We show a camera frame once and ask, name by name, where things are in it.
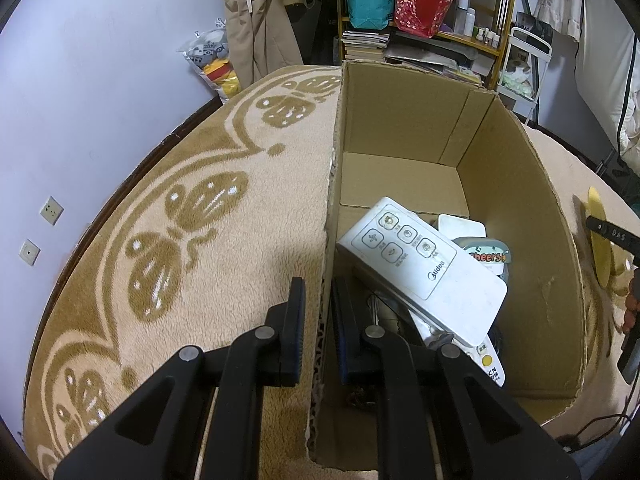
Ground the white fan remote control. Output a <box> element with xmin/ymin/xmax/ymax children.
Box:
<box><xmin>335</xmin><ymin>196</ymin><xmax>508</xmax><ymax>346</ymax></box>

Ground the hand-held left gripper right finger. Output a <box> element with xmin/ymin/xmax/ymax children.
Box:
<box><xmin>331</xmin><ymin>275</ymin><xmax>581</xmax><ymax>480</ymax></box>

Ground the black cable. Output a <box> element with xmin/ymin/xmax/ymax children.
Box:
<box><xmin>555</xmin><ymin>412</ymin><xmax>633</xmax><ymax>453</ymax></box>

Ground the dark printed bag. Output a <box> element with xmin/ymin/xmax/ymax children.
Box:
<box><xmin>515</xmin><ymin>10</ymin><xmax>553</xmax><ymax>43</ymax></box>

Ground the beige patterned blanket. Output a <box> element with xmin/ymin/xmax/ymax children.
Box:
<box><xmin>22</xmin><ymin>62</ymin><xmax>640</xmax><ymax>480</ymax></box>

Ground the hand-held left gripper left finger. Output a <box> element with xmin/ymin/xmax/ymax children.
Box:
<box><xmin>52</xmin><ymin>276</ymin><xmax>307</xmax><ymax>480</ymax></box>

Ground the stack of books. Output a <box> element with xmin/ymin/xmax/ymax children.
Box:
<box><xmin>341</xmin><ymin>30</ymin><xmax>392</xmax><ymax>61</ymax></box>

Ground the white plug charger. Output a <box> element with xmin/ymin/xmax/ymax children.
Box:
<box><xmin>438</xmin><ymin>213</ymin><xmax>487</xmax><ymax>241</ymax></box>

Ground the person's right hand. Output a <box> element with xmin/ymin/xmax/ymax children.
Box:
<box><xmin>622</xmin><ymin>266</ymin><xmax>640</xmax><ymax>335</ymax></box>

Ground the white wall socket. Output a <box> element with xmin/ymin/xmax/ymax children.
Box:
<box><xmin>19</xmin><ymin>240</ymin><xmax>42</xmax><ymax>267</ymax></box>
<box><xmin>41</xmin><ymin>196</ymin><xmax>65</xmax><ymax>226</ymax></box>

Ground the white metal cart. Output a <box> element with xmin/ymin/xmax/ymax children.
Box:
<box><xmin>495</xmin><ymin>25</ymin><xmax>553</xmax><ymax>128</ymax></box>

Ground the grey plush toy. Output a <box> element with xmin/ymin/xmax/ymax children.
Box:
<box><xmin>182</xmin><ymin>30</ymin><xmax>231</xmax><ymax>66</ymax></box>

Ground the red patterned gift bag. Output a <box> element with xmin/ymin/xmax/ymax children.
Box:
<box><xmin>394</xmin><ymin>0</ymin><xmax>460</xmax><ymax>39</ymax></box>

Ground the pile of papers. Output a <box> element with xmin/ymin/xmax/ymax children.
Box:
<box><xmin>385</xmin><ymin>35</ymin><xmax>488</xmax><ymax>86</ymax></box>

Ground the round tin with colourful label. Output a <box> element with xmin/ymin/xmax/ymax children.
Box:
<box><xmin>456</xmin><ymin>236</ymin><xmax>512</xmax><ymax>291</ymax></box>

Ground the yellow disc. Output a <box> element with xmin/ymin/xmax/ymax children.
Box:
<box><xmin>586</xmin><ymin>186</ymin><xmax>615</xmax><ymax>288</ymax></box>

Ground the dark hanging garment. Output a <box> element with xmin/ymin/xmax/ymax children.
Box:
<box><xmin>275</xmin><ymin>0</ymin><xmax>338</xmax><ymax>66</ymax></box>

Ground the beige hanging coat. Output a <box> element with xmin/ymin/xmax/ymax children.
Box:
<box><xmin>220</xmin><ymin>0</ymin><xmax>305</xmax><ymax>88</ymax></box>

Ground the grey remote control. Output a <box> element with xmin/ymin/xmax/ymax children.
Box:
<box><xmin>407</xmin><ymin>305</ymin><xmax>507</xmax><ymax>388</ymax></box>

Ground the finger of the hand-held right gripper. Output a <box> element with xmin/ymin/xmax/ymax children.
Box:
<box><xmin>586</xmin><ymin>215</ymin><xmax>640</xmax><ymax>252</ymax></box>

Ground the cardboard box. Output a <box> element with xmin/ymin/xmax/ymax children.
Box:
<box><xmin>304</xmin><ymin>59</ymin><xmax>587</xmax><ymax>480</ymax></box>

